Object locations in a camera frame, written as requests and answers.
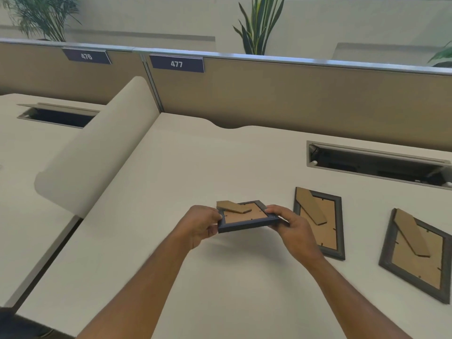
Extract person's right hand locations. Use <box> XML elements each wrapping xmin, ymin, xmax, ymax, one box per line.
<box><xmin>264</xmin><ymin>204</ymin><xmax>325</xmax><ymax>267</ymax></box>

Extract person's left hand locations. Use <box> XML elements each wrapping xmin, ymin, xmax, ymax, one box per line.
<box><xmin>172</xmin><ymin>205</ymin><xmax>224</xmax><ymax>252</ymax></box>

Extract small dark blue picture frame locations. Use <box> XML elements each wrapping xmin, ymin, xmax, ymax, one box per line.
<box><xmin>216</xmin><ymin>200</ymin><xmax>283</xmax><ymax>234</ymax></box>

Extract person's left forearm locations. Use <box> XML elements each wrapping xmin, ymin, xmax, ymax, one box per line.
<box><xmin>76</xmin><ymin>241</ymin><xmax>193</xmax><ymax>339</ymax></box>

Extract person's right forearm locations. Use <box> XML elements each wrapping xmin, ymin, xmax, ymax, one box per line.
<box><xmin>303</xmin><ymin>255</ymin><xmax>414</xmax><ymax>339</ymax></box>

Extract beige partition panel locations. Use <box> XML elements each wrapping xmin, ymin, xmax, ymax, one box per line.
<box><xmin>0</xmin><ymin>38</ymin><xmax>150</xmax><ymax>107</ymax></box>
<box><xmin>136</xmin><ymin>47</ymin><xmax>452</xmax><ymax>153</ymax></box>

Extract white curved desk divider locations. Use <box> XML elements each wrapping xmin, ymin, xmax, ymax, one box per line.
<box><xmin>34</xmin><ymin>76</ymin><xmax>164</xmax><ymax>219</ymax></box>

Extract dark blue number label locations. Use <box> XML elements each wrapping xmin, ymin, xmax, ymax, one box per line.
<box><xmin>149</xmin><ymin>54</ymin><xmax>206</xmax><ymax>74</ymax></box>
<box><xmin>62</xmin><ymin>47</ymin><xmax>112</xmax><ymax>65</ymax></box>

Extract tall green snake plant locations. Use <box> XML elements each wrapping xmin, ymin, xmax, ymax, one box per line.
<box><xmin>233</xmin><ymin>0</ymin><xmax>286</xmax><ymax>56</ymax></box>

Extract green plant leaves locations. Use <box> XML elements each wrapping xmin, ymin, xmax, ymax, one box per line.
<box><xmin>427</xmin><ymin>41</ymin><xmax>452</xmax><ymax>68</ymax></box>

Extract feathery green palm plant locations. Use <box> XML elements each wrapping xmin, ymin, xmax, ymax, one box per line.
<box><xmin>0</xmin><ymin>0</ymin><xmax>82</xmax><ymax>43</ymax></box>

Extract grey picture frame cardboard back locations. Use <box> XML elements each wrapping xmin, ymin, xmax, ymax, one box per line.
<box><xmin>293</xmin><ymin>186</ymin><xmax>346</xmax><ymax>261</ymax></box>

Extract desk cable tray opening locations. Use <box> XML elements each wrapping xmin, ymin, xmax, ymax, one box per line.
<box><xmin>16</xmin><ymin>103</ymin><xmax>101</xmax><ymax>129</ymax></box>
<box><xmin>305</xmin><ymin>140</ymin><xmax>452</xmax><ymax>190</ymax></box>

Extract large grey picture frame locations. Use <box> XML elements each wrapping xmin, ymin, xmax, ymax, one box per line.
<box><xmin>378</xmin><ymin>208</ymin><xmax>452</xmax><ymax>305</ymax></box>

